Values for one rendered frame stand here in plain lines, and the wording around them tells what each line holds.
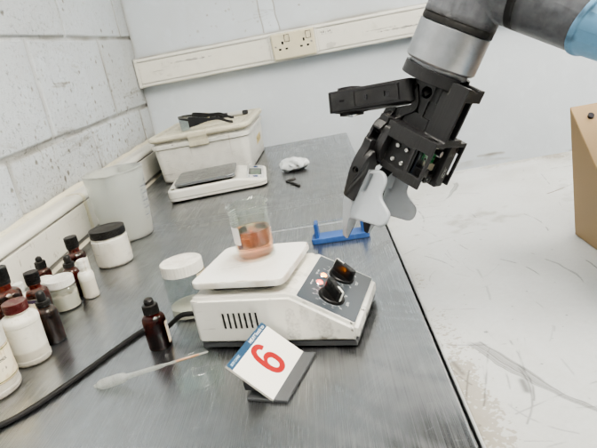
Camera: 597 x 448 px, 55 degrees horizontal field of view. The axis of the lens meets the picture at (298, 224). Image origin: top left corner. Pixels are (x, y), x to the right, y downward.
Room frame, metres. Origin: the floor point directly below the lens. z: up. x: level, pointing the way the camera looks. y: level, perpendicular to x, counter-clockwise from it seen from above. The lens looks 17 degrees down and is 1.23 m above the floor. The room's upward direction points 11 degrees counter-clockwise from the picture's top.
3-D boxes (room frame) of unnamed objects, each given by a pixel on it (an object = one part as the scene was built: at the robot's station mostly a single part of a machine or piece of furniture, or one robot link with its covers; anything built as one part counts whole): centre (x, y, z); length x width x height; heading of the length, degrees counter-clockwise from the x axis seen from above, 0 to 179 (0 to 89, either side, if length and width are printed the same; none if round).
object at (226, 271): (0.68, 0.07, 0.98); 0.12 x 0.12 x 0.01; 70
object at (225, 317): (0.67, 0.04, 0.94); 0.22 x 0.13 x 0.08; 70
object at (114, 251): (1.06, 0.36, 0.94); 0.07 x 0.07 x 0.07
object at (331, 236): (0.95, -0.07, 0.92); 0.10 x 0.03 x 0.04; 82
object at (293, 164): (1.59, -0.02, 0.92); 0.08 x 0.08 x 0.04; 1
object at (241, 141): (1.89, 0.22, 0.97); 0.37 x 0.31 x 0.14; 174
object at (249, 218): (0.70, 0.06, 1.02); 0.06 x 0.05 x 0.08; 153
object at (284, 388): (0.55, 0.05, 0.92); 0.09 x 0.06 x 0.04; 157
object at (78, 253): (0.98, 0.39, 0.94); 0.04 x 0.04 x 0.09
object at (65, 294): (0.87, 0.39, 0.93); 0.05 x 0.05 x 0.05
